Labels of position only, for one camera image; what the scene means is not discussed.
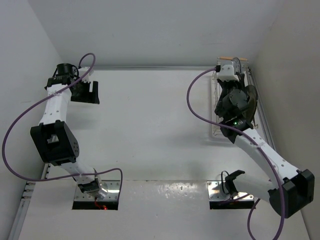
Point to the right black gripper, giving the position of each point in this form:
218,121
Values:
240,84

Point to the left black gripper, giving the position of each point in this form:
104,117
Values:
89,97

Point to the checkered rim dark plate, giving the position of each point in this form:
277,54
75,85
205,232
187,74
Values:
252,102

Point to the blue floral plate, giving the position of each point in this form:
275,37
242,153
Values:
237,66

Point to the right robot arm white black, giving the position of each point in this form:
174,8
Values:
288,189

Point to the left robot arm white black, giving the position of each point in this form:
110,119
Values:
55,142

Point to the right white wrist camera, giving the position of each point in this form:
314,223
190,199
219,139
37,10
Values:
227,73

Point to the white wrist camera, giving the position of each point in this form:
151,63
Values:
227,73
88,77

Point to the white wire dish rack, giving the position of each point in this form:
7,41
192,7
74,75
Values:
234,101

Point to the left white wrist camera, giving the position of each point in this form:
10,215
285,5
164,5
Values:
88,77

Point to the back aluminium frame rail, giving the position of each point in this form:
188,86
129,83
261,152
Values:
123,68

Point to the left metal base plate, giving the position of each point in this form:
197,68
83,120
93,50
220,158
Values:
107,200

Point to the metal base plate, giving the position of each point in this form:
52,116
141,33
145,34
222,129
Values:
219,200
107,200

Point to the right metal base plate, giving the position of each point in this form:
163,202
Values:
219,200

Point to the left aluminium frame rail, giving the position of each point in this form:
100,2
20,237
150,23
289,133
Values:
25,195

